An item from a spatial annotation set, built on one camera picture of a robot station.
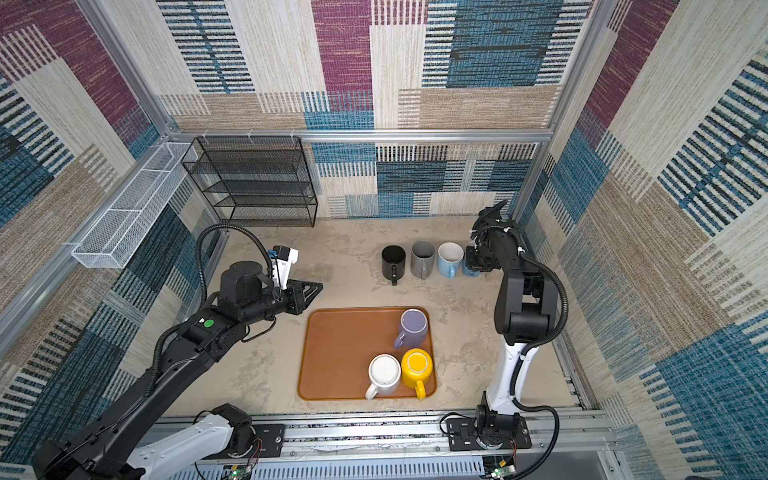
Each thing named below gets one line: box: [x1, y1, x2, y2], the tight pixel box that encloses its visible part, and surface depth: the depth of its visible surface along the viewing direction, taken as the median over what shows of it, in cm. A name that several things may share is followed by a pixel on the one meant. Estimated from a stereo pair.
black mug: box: [381, 244, 407, 286], surface depth 101 cm
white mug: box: [365, 353, 402, 400], surface depth 78 cm
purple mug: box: [394, 308, 429, 349], surface depth 85 cm
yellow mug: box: [401, 348, 433, 401], surface depth 77 cm
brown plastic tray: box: [298, 307, 437, 400], surface depth 86 cm
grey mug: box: [410, 240, 437, 280], surface depth 99 cm
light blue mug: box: [437, 241, 465, 279], surface depth 101 cm
